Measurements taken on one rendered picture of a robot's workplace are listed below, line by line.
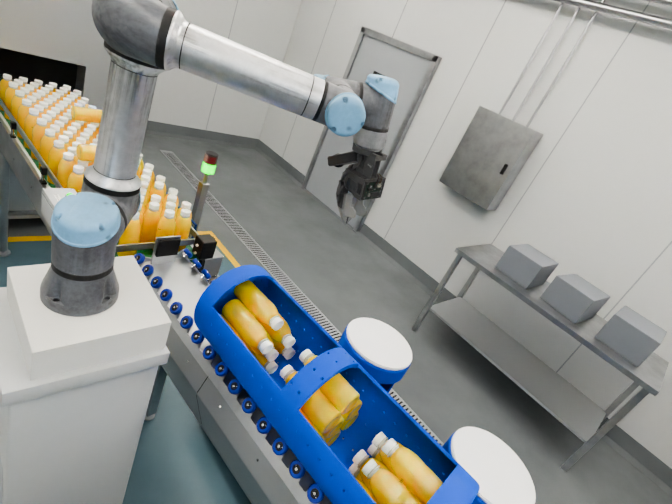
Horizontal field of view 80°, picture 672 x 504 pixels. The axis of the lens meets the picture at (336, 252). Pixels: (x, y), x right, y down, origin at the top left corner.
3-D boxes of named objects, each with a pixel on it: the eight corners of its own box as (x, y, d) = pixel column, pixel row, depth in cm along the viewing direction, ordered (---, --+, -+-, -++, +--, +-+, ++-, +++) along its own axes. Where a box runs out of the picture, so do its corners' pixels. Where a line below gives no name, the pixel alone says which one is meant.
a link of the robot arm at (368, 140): (349, 122, 92) (375, 123, 97) (345, 142, 94) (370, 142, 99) (371, 133, 87) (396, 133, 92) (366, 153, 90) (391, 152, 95)
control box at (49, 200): (58, 241, 138) (60, 215, 134) (40, 211, 148) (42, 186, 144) (90, 238, 146) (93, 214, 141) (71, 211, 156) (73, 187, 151)
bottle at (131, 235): (140, 256, 164) (147, 218, 156) (125, 261, 158) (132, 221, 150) (127, 248, 166) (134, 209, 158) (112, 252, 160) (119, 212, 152)
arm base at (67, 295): (38, 319, 82) (39, 281, 77) (41, 272, 92) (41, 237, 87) (121, 314, 90) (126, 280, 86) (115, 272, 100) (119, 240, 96)
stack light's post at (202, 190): (161, 344, 245) (203, 184, 198) (158, 340, 247) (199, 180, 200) (167, 342, 248) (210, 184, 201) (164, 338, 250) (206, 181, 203)
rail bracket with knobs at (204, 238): (194, 263, 175) (200, 243, 171) (186, 253, 179) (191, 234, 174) (214, 260, 183) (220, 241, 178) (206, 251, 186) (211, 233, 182)
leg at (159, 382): (145, 422, 200) (169, 330, 173) (140, 414, 203) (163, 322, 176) (156, 418, 205) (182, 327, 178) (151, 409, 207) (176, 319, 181)
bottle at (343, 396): (347, 403, 101) (301, 353, 110) (338, 420, 105) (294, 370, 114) (364, 391, 106) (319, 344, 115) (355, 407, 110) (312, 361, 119)
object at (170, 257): (152, 266, 158) (158, 240, 152) (150, 263, 159) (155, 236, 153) (176, 263, 165) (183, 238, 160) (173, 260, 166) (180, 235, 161)
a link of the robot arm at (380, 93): (360, 70, 89) (396, 77, 91) (350, 120, 94) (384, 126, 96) (367, 75, 82) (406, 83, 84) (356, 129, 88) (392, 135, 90)
